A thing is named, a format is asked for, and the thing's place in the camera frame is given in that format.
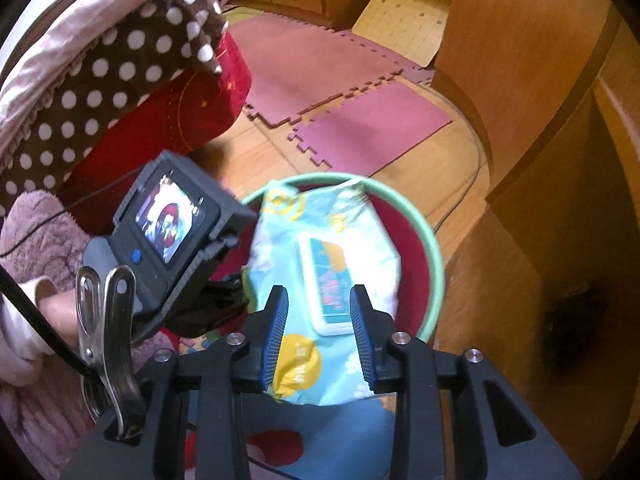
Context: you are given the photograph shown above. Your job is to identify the mauve foam mat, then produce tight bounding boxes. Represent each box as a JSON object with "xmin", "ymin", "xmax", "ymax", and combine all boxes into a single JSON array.
[{"xmin": 287, "ymin": 80, "xmax": 453, "ymax": 176}]

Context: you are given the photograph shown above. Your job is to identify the pink satin blanket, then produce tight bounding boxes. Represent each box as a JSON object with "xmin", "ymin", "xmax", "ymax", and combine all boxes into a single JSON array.
[{"xmin": 0, "ymin": 0, "xmax": 221, "ymax": 156}]

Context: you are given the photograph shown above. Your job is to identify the wooden corner shelf unit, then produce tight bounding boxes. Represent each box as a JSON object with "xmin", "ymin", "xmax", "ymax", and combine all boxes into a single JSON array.
[{"xmin": 430, "ymin": 60, "xmax": 640, "ymax": 480}]

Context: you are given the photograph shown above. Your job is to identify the wooden cabinet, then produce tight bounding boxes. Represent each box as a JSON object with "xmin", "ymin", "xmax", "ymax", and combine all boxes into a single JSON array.
[{"xmin": 432, "ymin": 0, "xmax": 626, "ymax": 196}]

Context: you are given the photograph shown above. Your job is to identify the black cable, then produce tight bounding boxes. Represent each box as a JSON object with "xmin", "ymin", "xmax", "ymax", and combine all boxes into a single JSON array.
[{"xmin": 0, "ymin": 265, "xmax": 96, "ymax": 381}]

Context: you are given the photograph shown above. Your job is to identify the pink foam mat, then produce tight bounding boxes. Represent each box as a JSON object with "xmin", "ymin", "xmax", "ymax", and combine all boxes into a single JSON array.
[{"xmin": 227, "ymin": 12, "xmax": 436, "ymax": 131}]

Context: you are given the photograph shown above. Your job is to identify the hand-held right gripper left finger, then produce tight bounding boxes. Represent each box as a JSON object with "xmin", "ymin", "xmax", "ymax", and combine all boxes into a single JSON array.
[{"xmin": 135, "ymin": 284, "xmax": 291, "ymax": 480}]

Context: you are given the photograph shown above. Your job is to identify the fluffy mauve rug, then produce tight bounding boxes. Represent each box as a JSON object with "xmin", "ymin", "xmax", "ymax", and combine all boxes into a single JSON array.
[{"xmin": 0, "ymin": 190, "xmax": 126, "ymax": 480}]

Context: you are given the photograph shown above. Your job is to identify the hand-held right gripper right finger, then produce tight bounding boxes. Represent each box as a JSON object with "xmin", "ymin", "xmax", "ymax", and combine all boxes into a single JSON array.
[{"xmin": 348, "ymin": 284, "xmax": 583, "ymax": 480}]

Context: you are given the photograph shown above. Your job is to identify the light blue wet wipes packet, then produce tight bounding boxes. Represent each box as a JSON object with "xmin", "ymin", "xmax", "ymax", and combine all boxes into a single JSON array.
[{"xmin": 242, "ymin": 180, "xmax": 403, "ymax": 407}]

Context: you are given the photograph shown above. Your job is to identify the red bucket with green rim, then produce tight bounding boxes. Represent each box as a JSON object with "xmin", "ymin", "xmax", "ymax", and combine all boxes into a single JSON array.
[{"xmin": 242, "ymin": 172, "xmax": 446, "ymax": 346}]

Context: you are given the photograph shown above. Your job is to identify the metal spring clip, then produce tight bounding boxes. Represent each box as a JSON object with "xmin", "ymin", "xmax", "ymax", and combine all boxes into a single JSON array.
[{"xmin": 75, "ymin": 265, "xmax": 146, "ymax": 443}]

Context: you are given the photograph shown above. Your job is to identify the yellow grid board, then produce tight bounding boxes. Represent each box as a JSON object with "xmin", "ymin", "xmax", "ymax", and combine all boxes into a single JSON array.
[{"xmin": 352, "ymin": 0, "xmax": 453, "ymax": 68}]

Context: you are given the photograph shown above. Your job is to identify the person's pink sleeved left forearm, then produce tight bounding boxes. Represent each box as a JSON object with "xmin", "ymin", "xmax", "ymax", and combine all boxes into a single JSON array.
[{"xmin": 0, "ymin": 277, "xmax": 58, "ymax": 386}]

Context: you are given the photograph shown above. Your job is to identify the person's left hand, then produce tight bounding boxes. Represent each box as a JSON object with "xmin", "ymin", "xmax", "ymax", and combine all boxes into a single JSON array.
[{"xmin": 37, "ymin": 294, "xmax": 81, "ymax": 348}]

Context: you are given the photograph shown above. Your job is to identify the red object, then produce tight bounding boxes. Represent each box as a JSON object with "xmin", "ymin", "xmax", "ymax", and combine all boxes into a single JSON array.
[{"xmin": 247, "ymin": 429, "xmax": 307, "ymax": 468}]

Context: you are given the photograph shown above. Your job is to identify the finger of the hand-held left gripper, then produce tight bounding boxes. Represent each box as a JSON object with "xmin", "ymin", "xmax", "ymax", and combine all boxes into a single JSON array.
[{"xmin": 165, "ymin": 274, "xmax": 251, "ymax": 339}]

